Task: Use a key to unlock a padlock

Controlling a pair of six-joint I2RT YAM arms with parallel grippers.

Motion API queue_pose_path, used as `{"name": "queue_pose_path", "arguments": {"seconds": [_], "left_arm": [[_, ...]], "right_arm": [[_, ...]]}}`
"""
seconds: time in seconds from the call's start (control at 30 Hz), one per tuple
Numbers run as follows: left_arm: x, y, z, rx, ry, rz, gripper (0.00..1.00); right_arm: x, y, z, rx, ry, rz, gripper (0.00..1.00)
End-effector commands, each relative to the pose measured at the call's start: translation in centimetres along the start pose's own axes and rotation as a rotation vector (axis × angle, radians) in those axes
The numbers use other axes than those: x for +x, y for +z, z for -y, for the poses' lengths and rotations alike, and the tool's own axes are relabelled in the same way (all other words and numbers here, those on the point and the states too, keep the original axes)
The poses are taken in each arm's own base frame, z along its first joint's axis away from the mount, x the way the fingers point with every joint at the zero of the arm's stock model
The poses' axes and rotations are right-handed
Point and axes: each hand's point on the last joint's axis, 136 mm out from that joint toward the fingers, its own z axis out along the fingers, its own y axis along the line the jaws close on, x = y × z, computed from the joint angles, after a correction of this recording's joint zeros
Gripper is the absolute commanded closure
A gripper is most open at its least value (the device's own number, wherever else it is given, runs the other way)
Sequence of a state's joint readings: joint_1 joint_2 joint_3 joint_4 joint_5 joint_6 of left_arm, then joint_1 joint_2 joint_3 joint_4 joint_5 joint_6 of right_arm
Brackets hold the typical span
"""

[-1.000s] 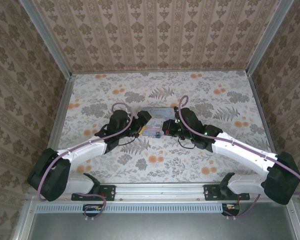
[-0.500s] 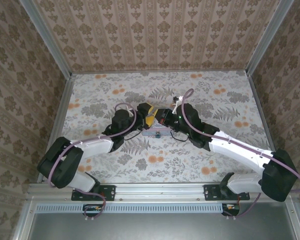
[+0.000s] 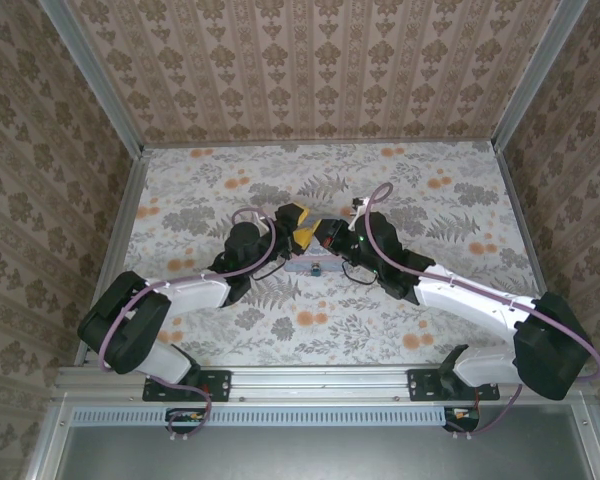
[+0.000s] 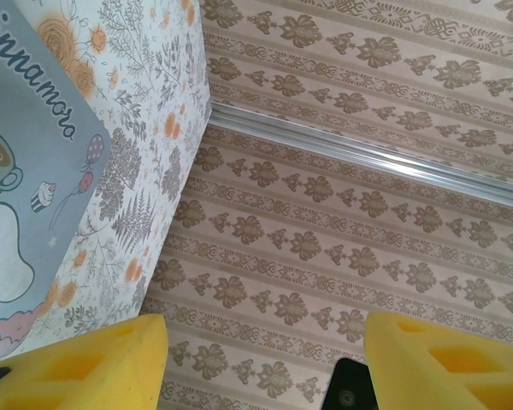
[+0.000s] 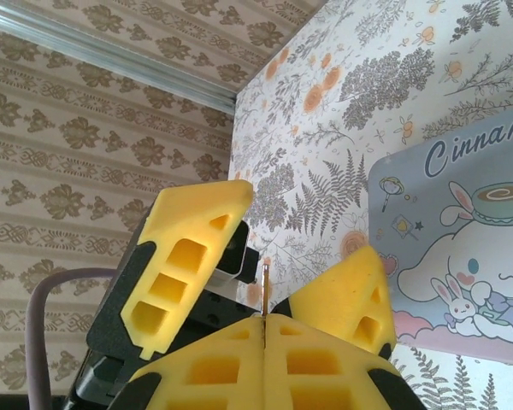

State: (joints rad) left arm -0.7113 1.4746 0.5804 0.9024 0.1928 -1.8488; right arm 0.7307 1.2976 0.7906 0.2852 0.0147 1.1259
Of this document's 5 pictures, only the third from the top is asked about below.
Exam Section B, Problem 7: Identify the light blue pink starry box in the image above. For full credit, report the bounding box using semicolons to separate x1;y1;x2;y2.
283;248;342;274

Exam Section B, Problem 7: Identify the grey metal sheet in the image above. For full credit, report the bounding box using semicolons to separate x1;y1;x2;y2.
59;423;599;480

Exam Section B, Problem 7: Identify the aluminium table side rail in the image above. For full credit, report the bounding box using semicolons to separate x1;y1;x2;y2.
73;147;152;371

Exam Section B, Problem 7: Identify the aluminium mounting rail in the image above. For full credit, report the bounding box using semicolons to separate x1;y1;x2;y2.
53;363;597;407

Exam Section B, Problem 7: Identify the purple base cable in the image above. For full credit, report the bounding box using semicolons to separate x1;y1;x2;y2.
444;382;524;442
149;377;214;444

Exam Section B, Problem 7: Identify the white slotted cable duct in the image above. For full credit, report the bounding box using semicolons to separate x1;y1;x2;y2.
71;404;457;427

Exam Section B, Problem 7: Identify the aluminium frame post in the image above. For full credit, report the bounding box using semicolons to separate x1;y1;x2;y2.
38;0;147;157
491;0;589;153

